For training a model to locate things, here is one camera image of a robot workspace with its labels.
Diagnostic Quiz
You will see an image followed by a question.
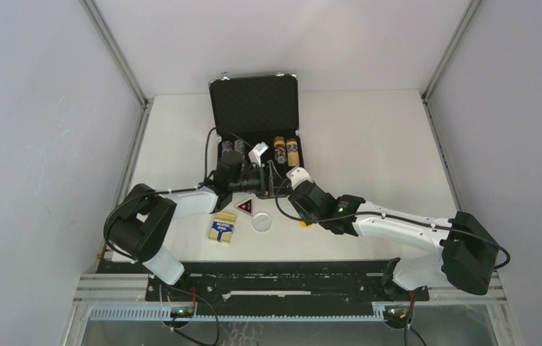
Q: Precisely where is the right chip row yellow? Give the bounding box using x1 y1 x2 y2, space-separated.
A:
285 138 301 167

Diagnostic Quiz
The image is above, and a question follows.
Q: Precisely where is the triangular all in button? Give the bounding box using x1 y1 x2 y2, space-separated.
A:
234 197 254 216

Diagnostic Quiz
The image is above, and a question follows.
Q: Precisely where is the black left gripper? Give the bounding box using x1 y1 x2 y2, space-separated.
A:
228 161 292 200

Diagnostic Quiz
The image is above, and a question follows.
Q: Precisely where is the yellow big blind button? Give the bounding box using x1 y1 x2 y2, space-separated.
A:
299 221 313 229

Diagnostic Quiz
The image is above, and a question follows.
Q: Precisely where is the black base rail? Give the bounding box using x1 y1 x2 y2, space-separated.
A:
145 259 412 318

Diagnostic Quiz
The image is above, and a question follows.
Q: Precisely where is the yellow blue card deck box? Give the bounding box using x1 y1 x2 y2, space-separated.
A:
208 212 237 244

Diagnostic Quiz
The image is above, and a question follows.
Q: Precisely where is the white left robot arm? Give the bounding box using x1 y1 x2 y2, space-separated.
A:
103 151 277 301

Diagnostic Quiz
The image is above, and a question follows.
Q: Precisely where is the left chip row purple end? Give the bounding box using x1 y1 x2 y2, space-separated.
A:
221 141 234 154

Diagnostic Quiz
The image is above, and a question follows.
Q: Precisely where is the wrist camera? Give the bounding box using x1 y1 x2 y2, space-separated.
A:
248 142 269 167
286 167 313 190

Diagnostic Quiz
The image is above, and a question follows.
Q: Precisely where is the white dealer button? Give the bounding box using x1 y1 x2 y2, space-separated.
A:
252 213 272 233

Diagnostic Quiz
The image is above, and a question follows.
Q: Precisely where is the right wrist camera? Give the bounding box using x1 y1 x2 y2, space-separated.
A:
286 167 313 190

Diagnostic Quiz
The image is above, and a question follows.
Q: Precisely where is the right chip row orange blue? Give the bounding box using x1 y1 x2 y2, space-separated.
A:
273 136 288 164

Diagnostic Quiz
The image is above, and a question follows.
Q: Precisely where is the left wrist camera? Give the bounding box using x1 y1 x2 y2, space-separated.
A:
248 142 269 167

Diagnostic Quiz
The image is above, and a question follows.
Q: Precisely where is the black aluminium poker case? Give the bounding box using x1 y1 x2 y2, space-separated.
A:
208 74 305 198

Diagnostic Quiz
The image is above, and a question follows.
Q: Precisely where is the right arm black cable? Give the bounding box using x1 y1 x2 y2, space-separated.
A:
267 160 512 271

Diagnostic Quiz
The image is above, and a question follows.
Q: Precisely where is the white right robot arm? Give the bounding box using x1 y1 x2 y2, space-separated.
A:
288 180 504 300

